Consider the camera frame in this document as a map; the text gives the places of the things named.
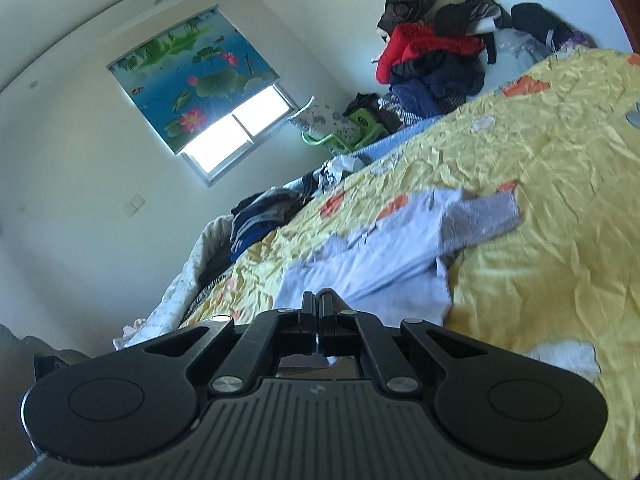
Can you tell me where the light lavender lace-sleeved shirt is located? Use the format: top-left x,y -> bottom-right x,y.
273,188 -> 520,327

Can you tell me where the folded dark clothes stack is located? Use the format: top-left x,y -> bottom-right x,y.
230,188 -> 309,262

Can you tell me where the tall mixed clothes pile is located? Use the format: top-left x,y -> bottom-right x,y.
376,0 -> 512,118

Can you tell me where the white patterned duvet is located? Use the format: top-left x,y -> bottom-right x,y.
113,214 -> 233,351

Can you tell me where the black and white crumpled garment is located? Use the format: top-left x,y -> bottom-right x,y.
314,154 -> 369,193

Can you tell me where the light blue blanket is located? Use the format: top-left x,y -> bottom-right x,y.
352,116 -> 442,164

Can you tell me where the floral white pillow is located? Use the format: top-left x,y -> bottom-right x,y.
288,96 -> 363,154

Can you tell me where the yellow carrot-print quilt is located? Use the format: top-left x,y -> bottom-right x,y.
188,49 -> 639,479

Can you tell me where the lotus print roller blind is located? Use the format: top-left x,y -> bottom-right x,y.
108,8 -> 280,154

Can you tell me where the red jacket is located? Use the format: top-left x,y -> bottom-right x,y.
375,23 -> 485,84

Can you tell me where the clear plastic bag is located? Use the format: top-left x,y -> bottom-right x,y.
480,28 -> 551,94

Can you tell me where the window with metal frame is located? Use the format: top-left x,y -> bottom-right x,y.
180,84 -> 297,185

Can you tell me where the white wall switch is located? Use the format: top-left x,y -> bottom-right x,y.
122,194 -> 145,218

